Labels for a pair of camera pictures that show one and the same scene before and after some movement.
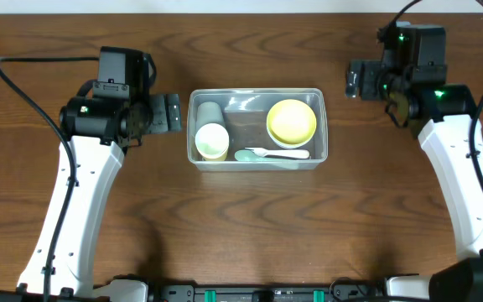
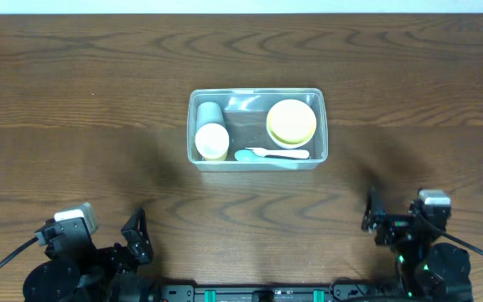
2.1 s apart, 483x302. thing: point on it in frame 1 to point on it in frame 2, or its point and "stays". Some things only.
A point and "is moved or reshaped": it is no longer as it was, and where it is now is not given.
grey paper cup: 209,112 stays
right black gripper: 354,80 to 391,224
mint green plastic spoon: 251,156 stays
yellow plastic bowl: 291,122 stays
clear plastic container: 257,129 stays
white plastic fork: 279,153 stays
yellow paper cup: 221,158 is moved or reshaped
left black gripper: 170,112 to 121,250
